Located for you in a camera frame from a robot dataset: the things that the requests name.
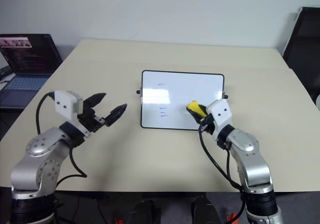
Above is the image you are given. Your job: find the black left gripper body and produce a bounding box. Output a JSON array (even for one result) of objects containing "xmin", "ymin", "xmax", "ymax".
[{"xmin": 77, "ymin": 105, "xmax": 106, "ymax": 135}]

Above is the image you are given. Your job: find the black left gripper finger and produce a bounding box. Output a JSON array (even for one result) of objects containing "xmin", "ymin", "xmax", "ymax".
[
  {"xmin": 83, "ymin": 93, "xmax": 107, "ymax": 108},
  {"xmin": 104, "ymin": 103, "xmax": 128, "ymax": 127}
]

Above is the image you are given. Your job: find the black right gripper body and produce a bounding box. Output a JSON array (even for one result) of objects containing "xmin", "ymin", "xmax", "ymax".
[{"xmin": 199, "ymin": 114, "xmax": 216, "ymax": 135}]

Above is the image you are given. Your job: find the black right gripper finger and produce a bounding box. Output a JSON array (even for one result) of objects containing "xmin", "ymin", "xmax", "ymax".
[
  {"xmin": 194, "ymin": 104, "xmax": 209, "ymax": 117},
  {"xmin": 187, "ymin": 111, "xmax": 205, "ymax": 124}
]

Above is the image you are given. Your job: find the yellow whiteboard eraser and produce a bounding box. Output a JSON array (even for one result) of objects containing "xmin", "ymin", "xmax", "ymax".
[{"xmin": 185, "ymin": 100, "xmax": 201, "ymax": 113}]

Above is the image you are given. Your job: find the black-framed whiteboard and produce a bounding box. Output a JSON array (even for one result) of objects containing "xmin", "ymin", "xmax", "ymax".
[{"xmin": 136, "ymin": 70, "xmax": 229, "ymax": 131}]

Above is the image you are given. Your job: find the open dark laptop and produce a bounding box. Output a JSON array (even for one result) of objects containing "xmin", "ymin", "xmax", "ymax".
[{"xmin": 0, "ymin": 34, "xmax": 63, "ymax": 108}]

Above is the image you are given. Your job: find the dark rounded shape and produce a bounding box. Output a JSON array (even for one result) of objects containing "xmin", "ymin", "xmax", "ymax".
[
  {"xmin": 130, "ymin": 199, "xmax": 158, "ymax": 224},
  {"xmin": 190, "ymin": 195, "xmax": 219, "ymax": 224}
]

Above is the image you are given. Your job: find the black office chair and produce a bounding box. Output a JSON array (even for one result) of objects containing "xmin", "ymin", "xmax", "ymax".
[{"xmin": 282, "ymin": 7, "xmax": 320, "ymax": 104}]

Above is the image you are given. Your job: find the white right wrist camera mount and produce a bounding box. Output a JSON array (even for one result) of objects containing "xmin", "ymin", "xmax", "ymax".
[{"xmin": 206, "ymin": 98, "xmax": 233, "ymax": 136}]

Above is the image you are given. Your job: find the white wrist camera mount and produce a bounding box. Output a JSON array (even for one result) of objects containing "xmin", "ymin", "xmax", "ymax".
[
  {"xmin": 53, "ymin": 90, "xmax": 91, "ymax": 137},
  {"xmin": 206, "ymin": 98, "xmax": 233, "ymax": 136}
]

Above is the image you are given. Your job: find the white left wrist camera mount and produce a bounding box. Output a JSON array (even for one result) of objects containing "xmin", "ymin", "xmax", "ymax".
[{"xmin": 53, "ymin": 90, "xmax": 91, "ymax": 137}]

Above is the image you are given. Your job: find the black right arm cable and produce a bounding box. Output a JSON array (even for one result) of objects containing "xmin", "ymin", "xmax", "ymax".
[{"xmin": 197, "ymin": 124, "xmax": 248, "ymax": 224}]

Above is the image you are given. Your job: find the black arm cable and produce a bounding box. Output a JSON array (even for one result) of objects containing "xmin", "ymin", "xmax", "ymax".
[
  {"xmin": 197, "ymin": 124, "xmax": 248, "ymax": 224},
  {"xmin": 35, "ymin": 91, "xmax": 88, "ymax": 186}
]

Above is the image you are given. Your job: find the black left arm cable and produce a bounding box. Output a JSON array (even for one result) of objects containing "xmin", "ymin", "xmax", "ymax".
[{"xmin": 35, "ymin": 91, "xmax": 88, "ymax": 186}]

